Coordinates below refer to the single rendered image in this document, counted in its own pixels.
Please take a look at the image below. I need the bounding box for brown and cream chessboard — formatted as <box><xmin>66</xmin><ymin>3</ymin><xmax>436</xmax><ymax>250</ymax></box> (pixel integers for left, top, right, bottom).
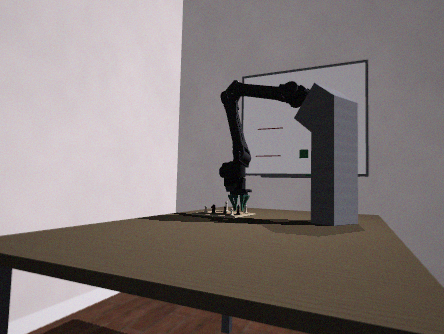
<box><xmin>191</xmin><ymin>210</ymin><xmax>255</xmax><ymax>218</ymax></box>

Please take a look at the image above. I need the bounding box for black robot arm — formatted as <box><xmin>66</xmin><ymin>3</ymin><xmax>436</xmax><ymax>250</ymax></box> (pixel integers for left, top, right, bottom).
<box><xmin>219</xmin><ymin>80</ymin><xmax>310</xmax><ymax>191</ymax></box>

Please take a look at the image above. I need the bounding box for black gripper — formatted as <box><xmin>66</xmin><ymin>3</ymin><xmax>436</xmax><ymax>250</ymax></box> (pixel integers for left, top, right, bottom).
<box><xmin>226</xmin><ymin>189</ymin><xmax>252</xmax><ymax>211</ymax></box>

